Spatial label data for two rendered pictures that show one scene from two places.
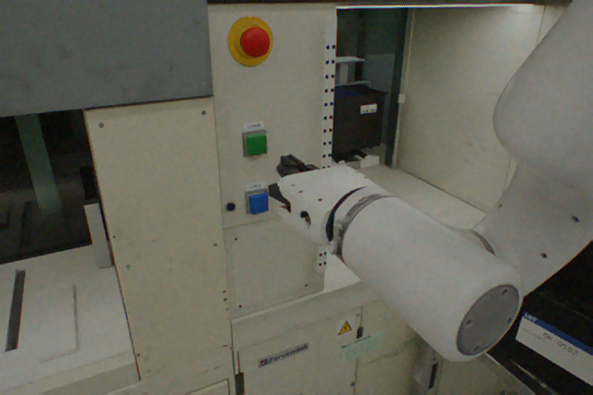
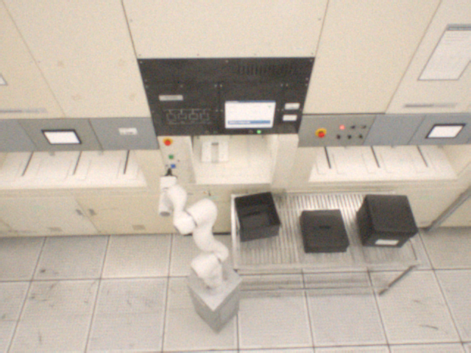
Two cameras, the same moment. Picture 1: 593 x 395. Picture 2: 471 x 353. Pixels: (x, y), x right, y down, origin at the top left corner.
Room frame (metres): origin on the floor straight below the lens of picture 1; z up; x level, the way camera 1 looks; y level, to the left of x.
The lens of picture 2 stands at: (-0.49, -0.91, 2.94)
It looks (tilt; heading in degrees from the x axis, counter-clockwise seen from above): 54 degrees down; 24
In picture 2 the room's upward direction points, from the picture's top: 1 degrees clockwise
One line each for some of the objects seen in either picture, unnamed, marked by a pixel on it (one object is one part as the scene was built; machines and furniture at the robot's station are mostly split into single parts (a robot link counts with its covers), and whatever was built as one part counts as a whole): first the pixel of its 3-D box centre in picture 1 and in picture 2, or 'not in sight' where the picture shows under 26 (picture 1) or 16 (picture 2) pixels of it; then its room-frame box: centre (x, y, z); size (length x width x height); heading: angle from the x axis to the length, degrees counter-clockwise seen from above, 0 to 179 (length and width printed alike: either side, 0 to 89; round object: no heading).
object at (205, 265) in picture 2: not in sight; (207, 265); (0.11, -0.48, 1.07); 0.19 x 0.12 x 0.24; 156
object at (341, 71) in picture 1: (339, 108); not in sight; (1.43, -0.16, 1.06); 0.24 x 0.20 x 0.32; 116
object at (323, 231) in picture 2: not in sight; (324, 229); (0.76, -1.05, 0.83); 0.29 x 0.29 x 0.13; 27
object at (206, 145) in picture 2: not in sight; (215, 151); (1.03, -0.06, 0.89); 0.22 x 0.21 x 0.04; 26
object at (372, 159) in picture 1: (336, 154); not in sight; (1.43, -0.16, 0.89); 0.22 x 0.21 x 0.04; 26
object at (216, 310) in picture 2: not in sight; (215, 296); (0.13, -0.50, 0.38); 0.28 x 0.28 x 0.76; 71
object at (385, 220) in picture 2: not in sight; (384, 221); (0.96, -1.41, 0.89); 0.29 x 0.29 x 0.25; 23
